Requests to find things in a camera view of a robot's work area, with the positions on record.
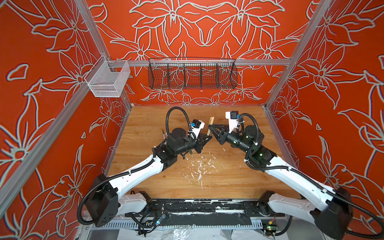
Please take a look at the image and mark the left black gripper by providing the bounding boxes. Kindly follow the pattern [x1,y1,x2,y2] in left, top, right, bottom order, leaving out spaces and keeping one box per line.
[174,132,211,156]

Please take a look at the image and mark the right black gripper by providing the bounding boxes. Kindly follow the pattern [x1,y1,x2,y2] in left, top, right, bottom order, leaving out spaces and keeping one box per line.
[208,123,255,156]

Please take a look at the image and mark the tan pen cap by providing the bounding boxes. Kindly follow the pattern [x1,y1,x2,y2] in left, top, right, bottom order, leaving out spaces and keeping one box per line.
[209,117,215,125]

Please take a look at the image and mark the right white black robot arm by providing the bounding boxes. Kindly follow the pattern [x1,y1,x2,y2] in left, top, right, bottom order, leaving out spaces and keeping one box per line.
[209,125,353,240]

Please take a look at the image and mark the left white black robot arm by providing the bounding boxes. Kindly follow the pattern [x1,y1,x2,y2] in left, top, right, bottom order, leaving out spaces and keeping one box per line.
[77,129,212,227]

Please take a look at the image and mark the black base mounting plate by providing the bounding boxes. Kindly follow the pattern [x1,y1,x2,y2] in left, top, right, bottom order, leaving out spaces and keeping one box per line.
[124,198,286,218]

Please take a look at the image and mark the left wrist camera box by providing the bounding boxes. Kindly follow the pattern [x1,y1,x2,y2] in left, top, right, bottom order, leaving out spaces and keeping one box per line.
[189,119,205,138]

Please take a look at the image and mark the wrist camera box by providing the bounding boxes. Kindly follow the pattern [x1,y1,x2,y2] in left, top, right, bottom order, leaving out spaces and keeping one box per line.
[225,111,240,133]
[189,119,205,138]

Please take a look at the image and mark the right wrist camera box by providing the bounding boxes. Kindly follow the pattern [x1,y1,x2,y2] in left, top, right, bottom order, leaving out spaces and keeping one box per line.
[225,111,240,133]

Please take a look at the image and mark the black wire mesh basket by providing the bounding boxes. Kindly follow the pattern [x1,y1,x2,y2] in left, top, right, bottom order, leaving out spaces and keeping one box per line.
[148,58,239,90]

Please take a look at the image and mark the grey slotted cable duct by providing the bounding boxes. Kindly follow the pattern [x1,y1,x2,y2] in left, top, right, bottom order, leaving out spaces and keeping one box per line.
[91,219,263,231]

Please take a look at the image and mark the white wire mesh basket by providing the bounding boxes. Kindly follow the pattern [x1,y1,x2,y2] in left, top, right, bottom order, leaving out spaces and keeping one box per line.
[85,56,131,98]

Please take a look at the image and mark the left black corrugated cable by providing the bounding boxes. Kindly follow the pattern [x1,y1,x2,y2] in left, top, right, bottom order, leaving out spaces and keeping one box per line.
[76,106,193,226]

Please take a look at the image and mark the black corrugated cable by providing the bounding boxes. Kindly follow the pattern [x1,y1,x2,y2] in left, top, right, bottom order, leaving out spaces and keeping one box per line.
[238,113,384,239]
[76,106,193,226]

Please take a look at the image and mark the right black corrugated cable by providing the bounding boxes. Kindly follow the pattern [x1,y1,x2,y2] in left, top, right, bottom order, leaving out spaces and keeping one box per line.
[238,113,384,239]

